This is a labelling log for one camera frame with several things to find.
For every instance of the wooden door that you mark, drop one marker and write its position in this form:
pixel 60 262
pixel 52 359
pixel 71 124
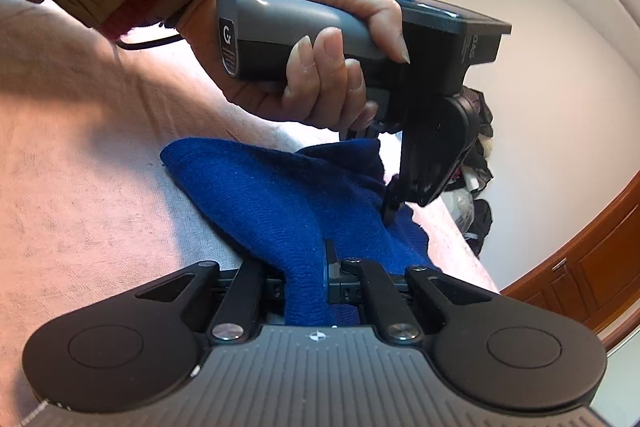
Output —
pixel 590 257

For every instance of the dark clothes pile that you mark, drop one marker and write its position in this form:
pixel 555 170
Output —
pixel 482 127

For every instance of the blue knit sweater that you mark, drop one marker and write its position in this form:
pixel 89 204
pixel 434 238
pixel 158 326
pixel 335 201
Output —
pixel 260 192

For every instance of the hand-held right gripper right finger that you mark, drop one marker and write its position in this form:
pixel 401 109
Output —
pixel 331 262

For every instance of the clear plastic bag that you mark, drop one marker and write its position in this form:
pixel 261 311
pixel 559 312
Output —
pixel 460 207

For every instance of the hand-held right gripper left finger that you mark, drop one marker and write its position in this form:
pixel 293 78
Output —
pixel 250 287

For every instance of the pink blanket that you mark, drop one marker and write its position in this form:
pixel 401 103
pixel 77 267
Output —
pixel 75 157

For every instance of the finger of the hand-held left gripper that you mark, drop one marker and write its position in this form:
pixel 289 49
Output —
pixel 392 207

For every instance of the black bag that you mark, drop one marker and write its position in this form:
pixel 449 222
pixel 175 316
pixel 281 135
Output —
pixel 481 227

